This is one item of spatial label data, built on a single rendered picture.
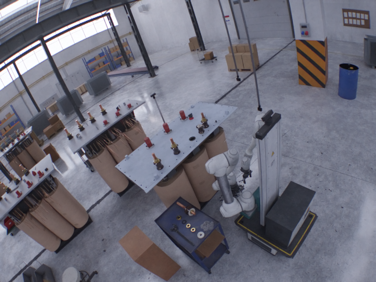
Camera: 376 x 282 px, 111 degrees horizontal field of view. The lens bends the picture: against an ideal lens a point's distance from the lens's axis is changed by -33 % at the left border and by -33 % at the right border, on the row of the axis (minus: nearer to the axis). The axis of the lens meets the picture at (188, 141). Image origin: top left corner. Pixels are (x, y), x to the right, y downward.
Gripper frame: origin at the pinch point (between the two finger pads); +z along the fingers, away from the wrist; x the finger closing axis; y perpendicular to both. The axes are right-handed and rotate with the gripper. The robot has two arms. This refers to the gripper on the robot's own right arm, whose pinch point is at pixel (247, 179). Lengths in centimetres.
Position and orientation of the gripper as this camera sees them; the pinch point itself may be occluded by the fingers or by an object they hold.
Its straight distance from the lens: 264.1
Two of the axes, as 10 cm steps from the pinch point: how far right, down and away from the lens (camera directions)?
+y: 6.3, 2.9, -7.2
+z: 2.9, 7.7, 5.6
